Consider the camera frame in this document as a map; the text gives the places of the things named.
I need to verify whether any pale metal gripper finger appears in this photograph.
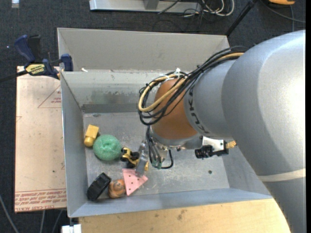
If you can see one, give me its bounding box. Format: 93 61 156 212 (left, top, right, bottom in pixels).
138 140 148 158
135 154 149 178

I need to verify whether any yellow and black toy vehicle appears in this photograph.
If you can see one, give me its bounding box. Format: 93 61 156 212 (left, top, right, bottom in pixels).
120 147 150 172

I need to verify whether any pink triangular flat piece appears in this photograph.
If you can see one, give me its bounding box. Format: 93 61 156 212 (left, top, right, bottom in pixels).
121 168 149 196

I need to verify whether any grey metal bin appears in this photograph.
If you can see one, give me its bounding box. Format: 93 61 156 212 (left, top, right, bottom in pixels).
57 27 273 218

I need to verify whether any orange brown toy ball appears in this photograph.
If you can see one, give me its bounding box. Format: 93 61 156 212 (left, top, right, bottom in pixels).
107 179 127 200

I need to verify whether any green foam ball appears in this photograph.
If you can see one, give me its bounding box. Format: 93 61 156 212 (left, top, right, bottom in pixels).
92 134 122 161

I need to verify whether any black curved object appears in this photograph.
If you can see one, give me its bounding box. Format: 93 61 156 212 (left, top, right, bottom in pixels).
86 172 112 202

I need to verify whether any yellow toy block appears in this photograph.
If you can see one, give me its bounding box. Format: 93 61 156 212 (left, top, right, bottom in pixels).
84 124 100 148

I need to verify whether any brown cardboard board red print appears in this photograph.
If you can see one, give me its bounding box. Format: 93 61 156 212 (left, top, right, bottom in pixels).
14 66 68 213

